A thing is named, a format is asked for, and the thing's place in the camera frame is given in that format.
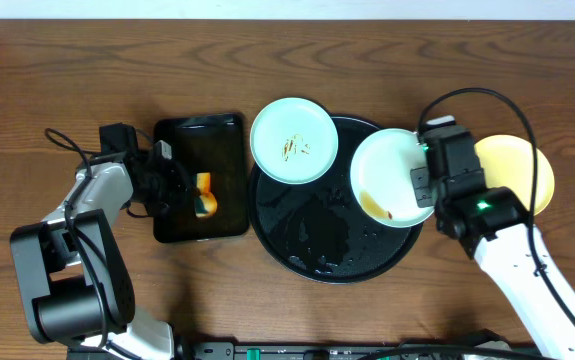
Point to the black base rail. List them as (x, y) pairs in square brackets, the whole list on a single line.
[(229, 351)]

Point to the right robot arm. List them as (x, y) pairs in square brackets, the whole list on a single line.
[(496, 231)]

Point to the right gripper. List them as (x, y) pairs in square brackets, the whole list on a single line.
[(443, 145)]

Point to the mint plate with crumbs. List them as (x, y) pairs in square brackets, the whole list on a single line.
[(294, 141)]

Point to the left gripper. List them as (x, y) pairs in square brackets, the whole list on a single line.
[(168, 187)]

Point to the yellow plate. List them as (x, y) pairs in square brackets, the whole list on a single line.
[(507, 161)]

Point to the yellow green sponge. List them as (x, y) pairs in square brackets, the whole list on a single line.
[(205, 203)]

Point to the round black tray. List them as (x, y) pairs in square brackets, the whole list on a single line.
[(318, 229)]

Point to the rectangular black tray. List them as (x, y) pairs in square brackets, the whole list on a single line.
[(214, 144)]

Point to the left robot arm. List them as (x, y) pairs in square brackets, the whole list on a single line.
[(74, 285)]

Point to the mint plate with sauce smear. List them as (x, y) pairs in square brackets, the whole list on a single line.
[(381, 181)]

